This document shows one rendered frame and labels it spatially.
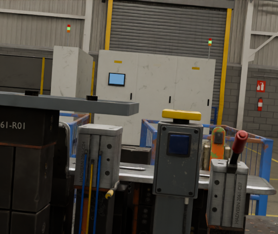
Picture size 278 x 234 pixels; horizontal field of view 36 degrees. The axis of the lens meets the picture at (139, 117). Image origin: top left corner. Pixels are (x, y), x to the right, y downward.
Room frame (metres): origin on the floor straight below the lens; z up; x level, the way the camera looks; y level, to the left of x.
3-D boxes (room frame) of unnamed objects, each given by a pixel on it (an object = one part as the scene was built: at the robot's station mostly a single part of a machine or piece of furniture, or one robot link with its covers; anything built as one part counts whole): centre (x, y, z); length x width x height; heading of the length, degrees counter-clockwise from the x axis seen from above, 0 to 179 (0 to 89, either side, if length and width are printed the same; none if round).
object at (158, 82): (9.13, -0.27, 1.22); 2.40 x 0.54 x 2.45; 93
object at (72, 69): (9.97, 1.57, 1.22); 2.40 x 0.54 x 2.45; 179
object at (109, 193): (0.80, 0.04, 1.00); 0.12 x 0.01 x 0.01; 174
